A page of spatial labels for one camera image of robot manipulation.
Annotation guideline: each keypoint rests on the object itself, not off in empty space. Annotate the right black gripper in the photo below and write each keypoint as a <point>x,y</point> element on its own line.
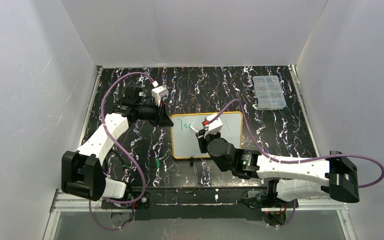
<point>202,136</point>

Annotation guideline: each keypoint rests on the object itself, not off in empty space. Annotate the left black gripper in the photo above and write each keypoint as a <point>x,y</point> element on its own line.
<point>160,114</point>

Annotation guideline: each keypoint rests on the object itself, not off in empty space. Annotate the green whiteboard marker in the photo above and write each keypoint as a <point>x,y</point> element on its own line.
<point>193,129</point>

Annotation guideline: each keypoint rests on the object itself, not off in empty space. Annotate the yellow framed whiteboard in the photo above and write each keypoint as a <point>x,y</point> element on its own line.
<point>184,142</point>

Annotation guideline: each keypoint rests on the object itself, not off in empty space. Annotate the green marker cap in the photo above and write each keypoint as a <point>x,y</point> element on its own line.
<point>158,163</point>

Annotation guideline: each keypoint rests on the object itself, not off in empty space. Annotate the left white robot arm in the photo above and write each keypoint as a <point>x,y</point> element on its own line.
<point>82,171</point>

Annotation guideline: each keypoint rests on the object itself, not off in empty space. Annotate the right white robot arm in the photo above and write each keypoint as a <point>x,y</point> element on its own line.
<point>290,177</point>

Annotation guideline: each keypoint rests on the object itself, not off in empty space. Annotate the clear plastic compartment box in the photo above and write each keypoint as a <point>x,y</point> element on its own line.
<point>268,92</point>

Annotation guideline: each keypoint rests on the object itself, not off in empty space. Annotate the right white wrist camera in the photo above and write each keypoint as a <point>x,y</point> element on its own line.
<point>212,124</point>

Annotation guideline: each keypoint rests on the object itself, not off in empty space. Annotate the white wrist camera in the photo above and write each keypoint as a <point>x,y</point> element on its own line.
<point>159,93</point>
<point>212,124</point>

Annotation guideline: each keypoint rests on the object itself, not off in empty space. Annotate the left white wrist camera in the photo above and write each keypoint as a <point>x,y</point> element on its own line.
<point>159,93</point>

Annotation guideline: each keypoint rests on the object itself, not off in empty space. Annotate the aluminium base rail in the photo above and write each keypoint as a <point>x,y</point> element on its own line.
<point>193,196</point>

